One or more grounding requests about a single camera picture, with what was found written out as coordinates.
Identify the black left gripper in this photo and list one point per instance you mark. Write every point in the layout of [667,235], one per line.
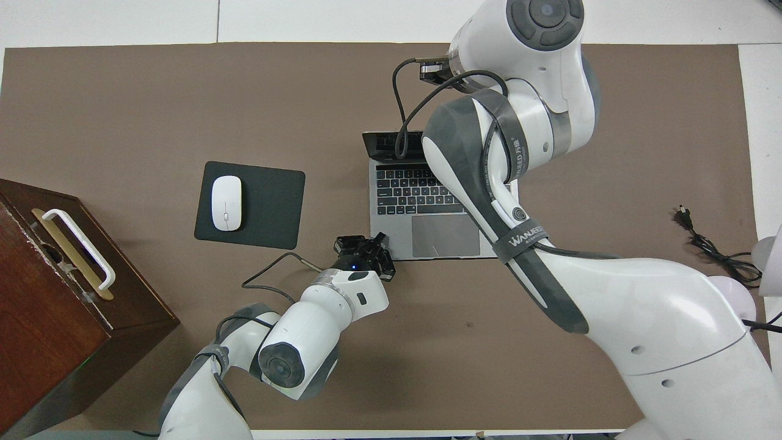
[360,261]

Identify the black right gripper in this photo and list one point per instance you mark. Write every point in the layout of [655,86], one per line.
[435,70]

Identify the grey aluminium laptop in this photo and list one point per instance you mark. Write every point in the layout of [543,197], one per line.
[397,232]

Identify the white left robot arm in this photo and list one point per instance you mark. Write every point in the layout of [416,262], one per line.
[305,342]

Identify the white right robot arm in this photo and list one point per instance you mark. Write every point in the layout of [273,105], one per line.
[641,305]

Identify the black mouse pad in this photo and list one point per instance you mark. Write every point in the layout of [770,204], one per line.
[269,208]

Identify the brown paper table cover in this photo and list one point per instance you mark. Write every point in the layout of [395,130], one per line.
[391,379]

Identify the white computer mouse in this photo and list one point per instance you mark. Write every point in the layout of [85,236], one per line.
[226,203]

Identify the dark brown wooden box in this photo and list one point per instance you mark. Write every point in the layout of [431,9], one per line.
[43,330]

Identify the white desk lamp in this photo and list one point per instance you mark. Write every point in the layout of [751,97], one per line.
[771,263]

